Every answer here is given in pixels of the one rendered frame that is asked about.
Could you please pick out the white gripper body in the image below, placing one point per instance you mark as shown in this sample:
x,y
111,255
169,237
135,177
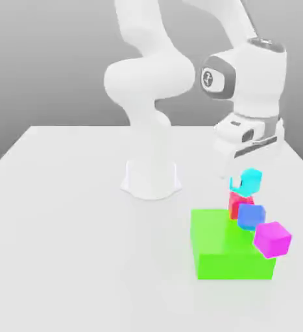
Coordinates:
x,y
252,157

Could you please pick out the small cyan cube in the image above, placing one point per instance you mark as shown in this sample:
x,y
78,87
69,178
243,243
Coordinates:
x,y
251,181

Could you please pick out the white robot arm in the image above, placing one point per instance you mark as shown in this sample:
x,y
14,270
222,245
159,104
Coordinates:
x,y
151,77

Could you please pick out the small red cube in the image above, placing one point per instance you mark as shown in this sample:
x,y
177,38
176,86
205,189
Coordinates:
x,y
234,207

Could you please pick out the small blue cube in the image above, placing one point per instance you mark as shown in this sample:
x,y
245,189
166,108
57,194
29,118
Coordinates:
x,y
250,216

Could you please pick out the small magenta cube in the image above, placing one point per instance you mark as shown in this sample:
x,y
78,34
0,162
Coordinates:
x,y
271,240

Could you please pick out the large green box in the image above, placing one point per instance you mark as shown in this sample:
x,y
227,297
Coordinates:
x,y
218,249

